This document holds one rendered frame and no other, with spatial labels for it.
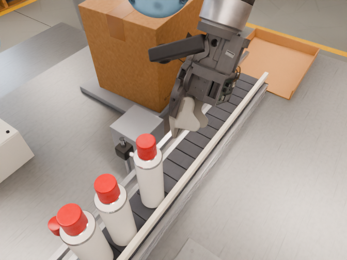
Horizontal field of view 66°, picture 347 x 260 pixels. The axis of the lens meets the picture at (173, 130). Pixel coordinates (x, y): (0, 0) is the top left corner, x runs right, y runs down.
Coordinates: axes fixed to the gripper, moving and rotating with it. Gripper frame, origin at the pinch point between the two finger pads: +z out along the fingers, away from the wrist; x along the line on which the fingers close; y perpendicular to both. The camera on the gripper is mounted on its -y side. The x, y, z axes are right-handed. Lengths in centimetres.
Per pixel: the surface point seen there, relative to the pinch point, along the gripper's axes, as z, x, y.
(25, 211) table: 30.7, -12.4, -23.9
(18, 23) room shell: 40, 138, -275
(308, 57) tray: -20, 74, 11
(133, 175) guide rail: 10.9, -4.5, -3.1
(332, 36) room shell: -43, 283, 7
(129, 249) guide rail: 20.1, -11.1, 4.2
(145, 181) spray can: 8.4, -7.1, 1.2
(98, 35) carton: -8.7, 11.8, -35.0
